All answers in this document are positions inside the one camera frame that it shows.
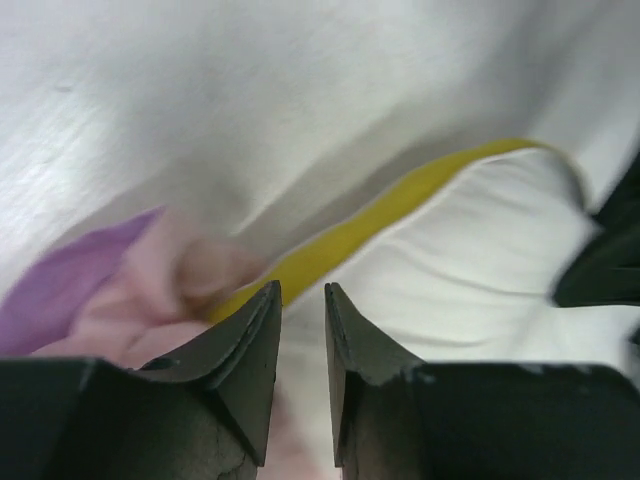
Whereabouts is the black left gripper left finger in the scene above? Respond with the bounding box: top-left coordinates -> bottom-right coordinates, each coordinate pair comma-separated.
1,281 -> 281,479

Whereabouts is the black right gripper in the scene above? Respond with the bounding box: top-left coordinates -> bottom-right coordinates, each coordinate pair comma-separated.
553,158 -> 639,307

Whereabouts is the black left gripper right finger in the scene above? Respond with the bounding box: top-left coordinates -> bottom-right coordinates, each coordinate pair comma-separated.
324,283 -> 639,479

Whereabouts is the pink pillowcase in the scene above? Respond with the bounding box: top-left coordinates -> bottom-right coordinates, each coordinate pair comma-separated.
1,208 -> 322,479

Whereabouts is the white pillow yellow trim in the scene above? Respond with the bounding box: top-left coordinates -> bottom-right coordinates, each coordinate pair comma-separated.
207,138 -> 640,371

